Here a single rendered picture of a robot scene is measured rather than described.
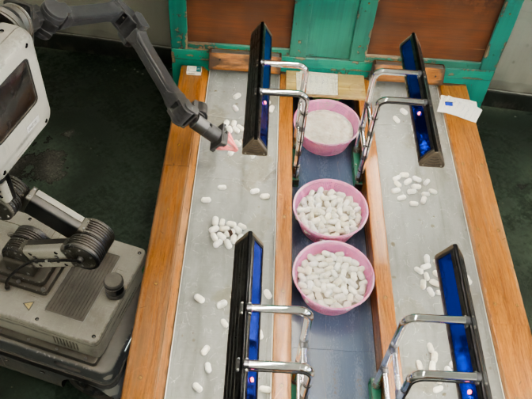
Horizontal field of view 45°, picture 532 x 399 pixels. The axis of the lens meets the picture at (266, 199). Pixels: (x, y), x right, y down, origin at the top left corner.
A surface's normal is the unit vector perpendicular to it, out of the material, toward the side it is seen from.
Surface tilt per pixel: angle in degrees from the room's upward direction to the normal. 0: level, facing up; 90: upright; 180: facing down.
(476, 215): 0
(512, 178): 0
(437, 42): 90
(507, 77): 90
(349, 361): 0
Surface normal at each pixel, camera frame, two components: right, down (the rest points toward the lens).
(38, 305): 0.07, -0.64
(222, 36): -0.03, 0.76
